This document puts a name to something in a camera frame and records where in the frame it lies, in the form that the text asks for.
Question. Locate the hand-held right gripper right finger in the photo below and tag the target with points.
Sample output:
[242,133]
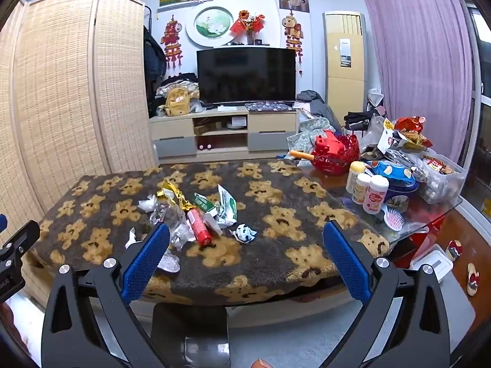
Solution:
[345,260]

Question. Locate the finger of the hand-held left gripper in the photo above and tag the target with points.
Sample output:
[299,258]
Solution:
[23,237]
[2,223]

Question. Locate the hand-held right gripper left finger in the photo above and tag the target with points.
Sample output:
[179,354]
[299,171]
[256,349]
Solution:
[147,260]

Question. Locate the clear plastic wrapper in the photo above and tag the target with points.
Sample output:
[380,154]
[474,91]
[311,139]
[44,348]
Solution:
[180,234]

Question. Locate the yellow foil wrapper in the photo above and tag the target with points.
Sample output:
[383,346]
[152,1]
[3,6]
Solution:
[172,195]

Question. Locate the white package with green stripe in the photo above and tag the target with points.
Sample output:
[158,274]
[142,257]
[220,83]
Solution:
[227,207]

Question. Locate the crumpled white wrapper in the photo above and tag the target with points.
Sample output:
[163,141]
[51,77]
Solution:
[168,262]

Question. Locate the white paper scrap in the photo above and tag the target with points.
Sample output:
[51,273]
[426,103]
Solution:
[131,239]

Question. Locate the crumpled white tissue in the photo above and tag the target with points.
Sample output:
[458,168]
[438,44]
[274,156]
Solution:
[147,204]

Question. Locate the red tube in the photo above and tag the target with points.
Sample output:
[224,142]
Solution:
[199,228]

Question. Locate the white hair brush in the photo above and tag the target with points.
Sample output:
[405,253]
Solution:
[394,219]

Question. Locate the black bin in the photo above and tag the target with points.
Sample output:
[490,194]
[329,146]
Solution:
[176,322]

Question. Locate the white bottle with pink label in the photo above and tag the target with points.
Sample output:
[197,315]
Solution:
[375,195]

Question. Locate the small white bottle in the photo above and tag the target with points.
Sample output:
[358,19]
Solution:
[360,189]

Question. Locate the green and white packet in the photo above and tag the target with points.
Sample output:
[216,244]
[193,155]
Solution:
[201,201]

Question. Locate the white bottle with yellow cap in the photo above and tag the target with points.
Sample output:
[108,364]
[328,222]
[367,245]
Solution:
[355,178]

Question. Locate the white flat box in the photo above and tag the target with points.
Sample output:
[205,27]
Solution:
[431,265]

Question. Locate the brown bear print blanket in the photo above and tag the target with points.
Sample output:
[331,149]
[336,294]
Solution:
[249,251]

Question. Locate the small blue white wrapper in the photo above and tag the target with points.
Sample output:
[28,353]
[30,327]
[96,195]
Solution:
[244,234]

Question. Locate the red openwork basket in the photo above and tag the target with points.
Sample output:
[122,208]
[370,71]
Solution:
[333,155]

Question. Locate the patterned slipper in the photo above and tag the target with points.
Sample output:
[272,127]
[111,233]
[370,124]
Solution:
[455,250]
[473,279]

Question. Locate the orange tube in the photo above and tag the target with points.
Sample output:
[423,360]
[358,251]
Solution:
[302,155]

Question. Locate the clear plastic storage box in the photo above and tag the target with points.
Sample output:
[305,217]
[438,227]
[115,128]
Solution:
[441,184]

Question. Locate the green floral cloth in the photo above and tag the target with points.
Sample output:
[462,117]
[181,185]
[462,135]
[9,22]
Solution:
[312,132]

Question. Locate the beige television stand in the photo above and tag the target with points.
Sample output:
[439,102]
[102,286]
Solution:
[172,128]

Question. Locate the black bag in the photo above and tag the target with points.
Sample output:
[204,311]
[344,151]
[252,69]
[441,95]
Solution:
[356,120]

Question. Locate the brown flat box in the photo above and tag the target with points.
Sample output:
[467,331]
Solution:
[207,128]

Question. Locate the red snack bag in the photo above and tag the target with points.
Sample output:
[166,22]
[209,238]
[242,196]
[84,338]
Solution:
[408,124]

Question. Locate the woven folding screen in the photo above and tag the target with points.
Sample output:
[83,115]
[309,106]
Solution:
[76,92]

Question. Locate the yellow backpack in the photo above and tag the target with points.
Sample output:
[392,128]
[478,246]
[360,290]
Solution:
[177,102]

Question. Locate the white round disc device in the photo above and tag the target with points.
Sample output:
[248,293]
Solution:
[236,124]

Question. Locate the pile of grey clothes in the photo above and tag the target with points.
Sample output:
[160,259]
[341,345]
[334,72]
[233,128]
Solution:
[310,99]

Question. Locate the dark patterned cushion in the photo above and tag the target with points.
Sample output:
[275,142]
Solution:
[270,106]

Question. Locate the beige standing air conditioner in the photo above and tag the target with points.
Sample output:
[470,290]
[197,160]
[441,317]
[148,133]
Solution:
[345,88]

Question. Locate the dark hanging coats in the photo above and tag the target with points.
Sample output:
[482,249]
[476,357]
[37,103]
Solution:
[153,55]

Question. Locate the black flat television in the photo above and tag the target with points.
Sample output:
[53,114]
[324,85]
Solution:
[245,74]

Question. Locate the pink curtain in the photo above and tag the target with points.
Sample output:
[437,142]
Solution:
[418,57]

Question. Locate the red hanging ornament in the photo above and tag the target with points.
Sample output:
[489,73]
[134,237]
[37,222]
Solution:
[171,40]

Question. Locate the hanging ornament with horse figure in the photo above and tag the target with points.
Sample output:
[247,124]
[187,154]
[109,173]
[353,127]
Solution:
[293,30]

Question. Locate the vase with red flowers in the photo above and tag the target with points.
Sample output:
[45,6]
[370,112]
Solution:
[249,27]

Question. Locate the round lotus wall plate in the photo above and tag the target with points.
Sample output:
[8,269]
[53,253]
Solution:
[210,26]

